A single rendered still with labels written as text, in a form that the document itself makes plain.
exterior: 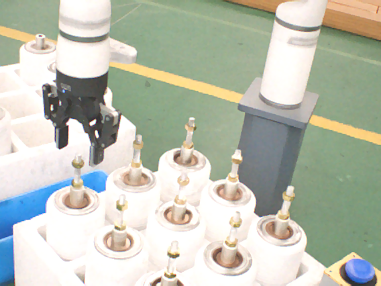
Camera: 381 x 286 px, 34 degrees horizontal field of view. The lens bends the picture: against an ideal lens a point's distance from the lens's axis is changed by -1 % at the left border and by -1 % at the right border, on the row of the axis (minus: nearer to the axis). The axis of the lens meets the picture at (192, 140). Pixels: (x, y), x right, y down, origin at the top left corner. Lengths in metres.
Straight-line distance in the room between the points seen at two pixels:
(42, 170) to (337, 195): 0.74
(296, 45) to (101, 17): 0.50
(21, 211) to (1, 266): 0.13
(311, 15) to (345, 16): 1.49
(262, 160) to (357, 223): 0.33
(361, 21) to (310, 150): 1.03
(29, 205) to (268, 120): 0.51
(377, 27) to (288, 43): 1.48
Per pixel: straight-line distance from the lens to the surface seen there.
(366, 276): 0.89
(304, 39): 1.23
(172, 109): 1.83
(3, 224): 1.28
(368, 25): 2.69
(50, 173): 1.32
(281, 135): 1.30
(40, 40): 1.53
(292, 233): 1.04
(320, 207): 1.56
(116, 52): 0.92
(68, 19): 0.85
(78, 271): 1.03
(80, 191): 1.02
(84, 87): 0.88
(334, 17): 2.70
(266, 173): 1.35
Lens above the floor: 0.89
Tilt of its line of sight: 32 degrees down
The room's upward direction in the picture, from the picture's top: 9 degrees clockwise
